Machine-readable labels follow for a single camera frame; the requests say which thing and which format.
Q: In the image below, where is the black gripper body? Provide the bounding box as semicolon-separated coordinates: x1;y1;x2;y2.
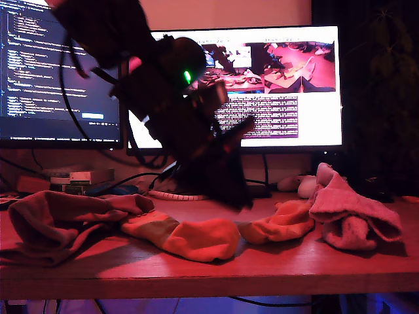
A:
145;93;256;183

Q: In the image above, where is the orange sock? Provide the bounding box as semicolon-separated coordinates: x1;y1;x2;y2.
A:
120;209;242;263
237;199;316;245

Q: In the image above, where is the pale round object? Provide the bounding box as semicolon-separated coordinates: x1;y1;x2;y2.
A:
277;176;301;192

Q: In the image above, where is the small white round device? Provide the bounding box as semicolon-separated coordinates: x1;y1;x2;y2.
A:
297;175;320;200

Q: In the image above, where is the blue foil packet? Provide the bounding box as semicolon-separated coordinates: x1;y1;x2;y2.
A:
86;183;140;197

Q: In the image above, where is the grey flat box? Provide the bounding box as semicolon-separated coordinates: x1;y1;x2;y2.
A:
90;168;115;184

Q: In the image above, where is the monitor with bright white screen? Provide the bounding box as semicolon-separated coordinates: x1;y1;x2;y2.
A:
126;26;345;186

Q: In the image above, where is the small white box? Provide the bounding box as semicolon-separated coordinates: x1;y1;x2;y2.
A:
69;171;93;184

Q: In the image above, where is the dark printed box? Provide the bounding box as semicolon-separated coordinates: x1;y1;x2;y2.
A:
52;184;86;196

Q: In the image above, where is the monitor with dark code screen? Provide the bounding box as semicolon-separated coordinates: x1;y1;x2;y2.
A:
0;0;124;150

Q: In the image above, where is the dark leafy house plant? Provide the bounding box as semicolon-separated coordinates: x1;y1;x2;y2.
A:
343;0;419;194

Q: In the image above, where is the white spiral cable wrap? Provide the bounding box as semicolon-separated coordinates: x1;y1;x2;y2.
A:
149;189;210;201

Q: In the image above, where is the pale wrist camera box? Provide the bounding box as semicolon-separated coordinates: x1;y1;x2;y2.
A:
192;80;229;107

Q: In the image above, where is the thick black cable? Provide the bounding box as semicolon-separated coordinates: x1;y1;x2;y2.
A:
111;171;161;190

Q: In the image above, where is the thin black cable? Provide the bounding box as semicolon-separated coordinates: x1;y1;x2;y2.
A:
228;296;314;308

